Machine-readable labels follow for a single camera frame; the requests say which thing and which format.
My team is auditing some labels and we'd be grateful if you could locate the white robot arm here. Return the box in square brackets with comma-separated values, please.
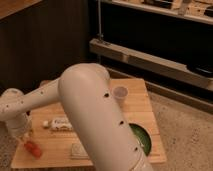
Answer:
[0, 63, 154, 171]

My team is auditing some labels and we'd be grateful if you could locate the red orange pepper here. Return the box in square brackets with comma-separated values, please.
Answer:
[24, 141, 42, 158]

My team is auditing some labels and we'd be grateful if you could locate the metal vertical pole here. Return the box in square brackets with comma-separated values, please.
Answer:
[97, 0, 103, 42]

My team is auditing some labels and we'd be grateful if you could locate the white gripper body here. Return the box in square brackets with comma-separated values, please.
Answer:
[6, 114, 32, 139]

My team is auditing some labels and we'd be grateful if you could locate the wooden shelf beam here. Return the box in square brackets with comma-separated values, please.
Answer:
[89, 39, 213, 91]

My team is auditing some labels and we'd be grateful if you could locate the wooden table board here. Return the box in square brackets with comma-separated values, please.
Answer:
[11, 79, 167, 171]

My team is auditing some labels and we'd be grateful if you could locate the translucent plastic cup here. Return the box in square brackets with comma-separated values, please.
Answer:
[112, 86, 128, 106]

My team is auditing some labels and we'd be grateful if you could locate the white tube bottle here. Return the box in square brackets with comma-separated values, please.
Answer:
[42, 118, 72, 131]

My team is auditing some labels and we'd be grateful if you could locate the green ribbed bowl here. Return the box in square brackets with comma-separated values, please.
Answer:
[130, 123, 152, 155]

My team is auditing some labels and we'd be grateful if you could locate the white sponge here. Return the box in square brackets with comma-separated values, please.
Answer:
[71, 143, 89, 159]

